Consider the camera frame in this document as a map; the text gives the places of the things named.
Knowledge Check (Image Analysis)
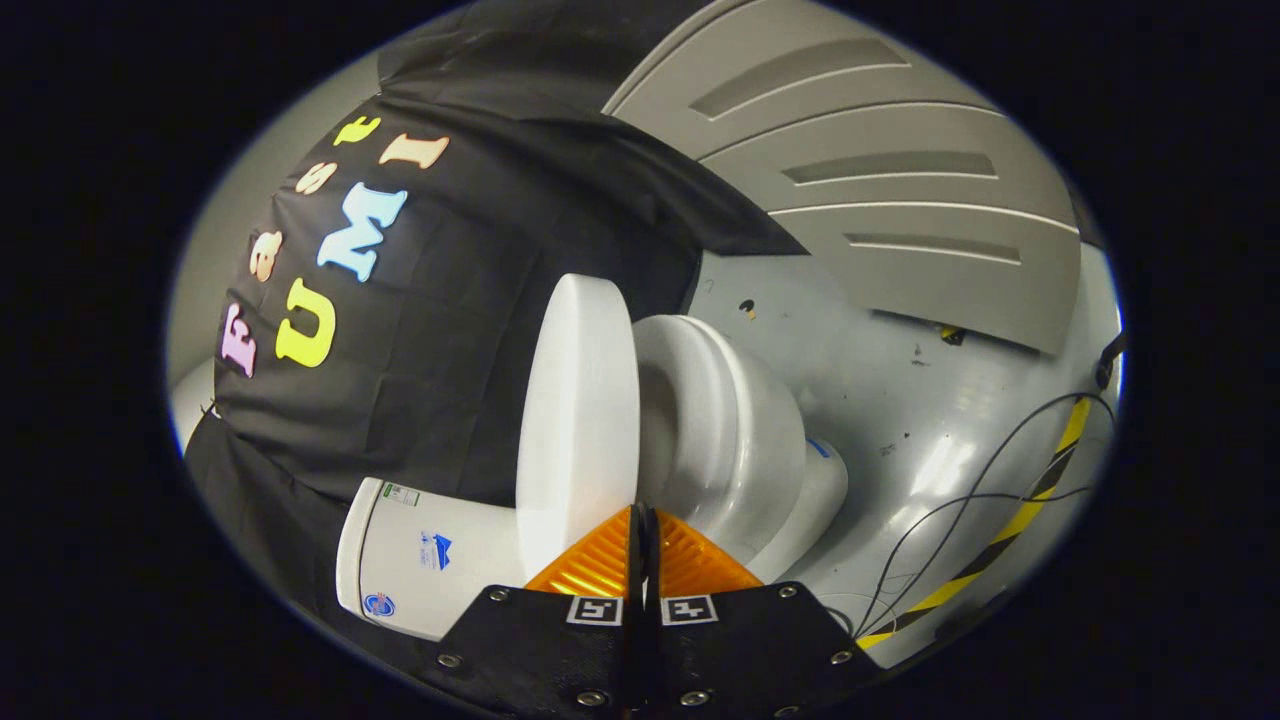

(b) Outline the black cable plug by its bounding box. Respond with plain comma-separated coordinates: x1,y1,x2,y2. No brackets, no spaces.
1094,330,1129,391

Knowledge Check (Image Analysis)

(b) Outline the black cable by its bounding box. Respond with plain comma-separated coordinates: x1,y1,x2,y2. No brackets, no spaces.
855,390,1116,636
870,485,1093,616

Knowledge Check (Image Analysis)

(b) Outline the white panelled board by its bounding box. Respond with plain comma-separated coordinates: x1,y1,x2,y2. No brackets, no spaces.
600,0,1083,357

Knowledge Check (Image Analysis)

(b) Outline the white toilet lid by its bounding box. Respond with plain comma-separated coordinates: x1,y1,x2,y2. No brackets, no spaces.
515,273,641,581

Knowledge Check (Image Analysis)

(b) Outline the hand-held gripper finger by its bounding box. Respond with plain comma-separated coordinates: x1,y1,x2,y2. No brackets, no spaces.
420,505,647,720
644,506,887,720

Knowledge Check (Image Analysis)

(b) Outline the black backdrop cloth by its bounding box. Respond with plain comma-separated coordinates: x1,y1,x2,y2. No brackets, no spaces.
185,0,811,661

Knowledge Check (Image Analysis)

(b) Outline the yellow black hazard tape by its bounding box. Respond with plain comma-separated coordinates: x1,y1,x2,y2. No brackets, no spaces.
855,395,1093,651

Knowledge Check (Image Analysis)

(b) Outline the white toilet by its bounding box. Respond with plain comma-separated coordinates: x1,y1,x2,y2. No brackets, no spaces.
335,315,849,641

